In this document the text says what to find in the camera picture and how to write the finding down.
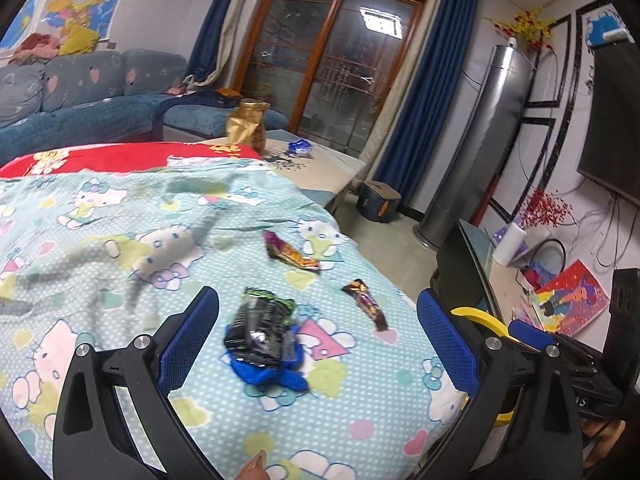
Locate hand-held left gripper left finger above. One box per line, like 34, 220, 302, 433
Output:
52, 285, 236, 480

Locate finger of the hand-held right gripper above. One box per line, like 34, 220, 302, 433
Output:
509, 319, 601, 376

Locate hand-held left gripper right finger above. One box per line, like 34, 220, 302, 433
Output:
415, 287, 586, 480

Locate black snack wrapper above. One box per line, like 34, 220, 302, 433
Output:
223, 287, 297, 365

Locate blue plastic piece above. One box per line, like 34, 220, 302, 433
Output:
227, 322, 310, 396

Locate person's right hand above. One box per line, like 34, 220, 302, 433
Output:
582, 417, 626, 468

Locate person's left hand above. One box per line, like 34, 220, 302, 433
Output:
235, 450, 268, 480

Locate colourful painting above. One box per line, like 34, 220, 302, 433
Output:
530, 259, 611, 337

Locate white paper roll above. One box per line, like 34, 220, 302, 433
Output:
492, 222, 528, 266

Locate dark brown snack wrapper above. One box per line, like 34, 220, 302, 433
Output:
341, 278, 390, 332

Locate cartoon cat printed blanket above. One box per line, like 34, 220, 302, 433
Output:
0, 152, 468, 480

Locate red berry branches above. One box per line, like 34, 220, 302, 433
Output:
520, 187, 576, 228

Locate purple orange snack wrapper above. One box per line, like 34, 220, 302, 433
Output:
262, 230, 322, 272

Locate black orange box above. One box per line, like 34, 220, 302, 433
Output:
356, 180, 402, 223

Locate red blanket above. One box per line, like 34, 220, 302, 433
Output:
0, 142, 261, 178

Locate black television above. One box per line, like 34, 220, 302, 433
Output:
577, 35, 640, 206

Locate silver tower air conditioner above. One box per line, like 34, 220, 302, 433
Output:
412, 44, 536, 251

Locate pile of seed shells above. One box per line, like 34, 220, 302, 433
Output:
267, 152, 316, 171

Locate beige coffee table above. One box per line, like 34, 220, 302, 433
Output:
202, 129, 368, 216

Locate gold foil bag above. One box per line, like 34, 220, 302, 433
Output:
226, 99, 271, 153

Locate dark clothes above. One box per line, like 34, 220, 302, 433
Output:
162, 87, 241, 111

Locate blue grey sofa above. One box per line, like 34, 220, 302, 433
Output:
0, 49, 290, 153

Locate blue curtain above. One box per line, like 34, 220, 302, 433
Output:
185, 0, 251, 81
372, 0, 483, 208

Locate wooden glass sliding door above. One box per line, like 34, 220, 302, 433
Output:
235, 0, 433, 161

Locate yellow artificial flowers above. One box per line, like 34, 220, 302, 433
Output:
485, 7, 556, 53

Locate beige curtain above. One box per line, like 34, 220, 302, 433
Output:
192, 0, 286, 86

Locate pink clothes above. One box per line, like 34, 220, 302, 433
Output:
15, 32, 63, 63

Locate blue wall decal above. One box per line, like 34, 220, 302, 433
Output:
585, 10, 628, 48

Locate wall map poster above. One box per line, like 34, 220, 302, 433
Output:
0, 0, 123, 51

